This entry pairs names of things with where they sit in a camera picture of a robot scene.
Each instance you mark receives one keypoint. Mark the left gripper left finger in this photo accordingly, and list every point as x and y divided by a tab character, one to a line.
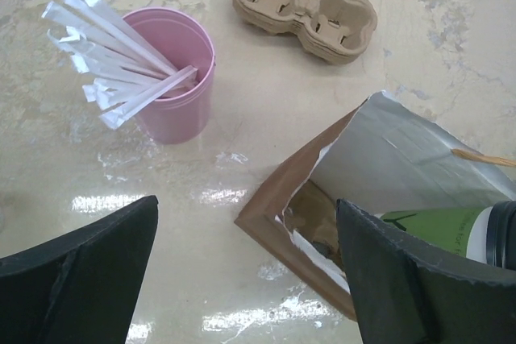
83	286

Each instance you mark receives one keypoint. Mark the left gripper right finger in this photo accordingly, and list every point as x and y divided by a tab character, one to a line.
405	290

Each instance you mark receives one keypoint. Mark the green paper coffee cup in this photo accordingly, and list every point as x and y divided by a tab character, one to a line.
461	231

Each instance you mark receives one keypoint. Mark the brown pulp cup carrier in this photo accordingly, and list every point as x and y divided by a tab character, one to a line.
312	214

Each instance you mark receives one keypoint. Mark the brown paper bag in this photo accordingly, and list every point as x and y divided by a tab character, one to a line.
381	157

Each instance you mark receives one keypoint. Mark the black plastic cup lid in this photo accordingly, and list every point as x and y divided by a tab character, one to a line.
500	236

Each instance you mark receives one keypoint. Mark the pink plastic tumbler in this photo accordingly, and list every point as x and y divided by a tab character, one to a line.
183	112

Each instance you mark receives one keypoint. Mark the white wrapped straws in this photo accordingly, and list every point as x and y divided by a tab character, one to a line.
129	73

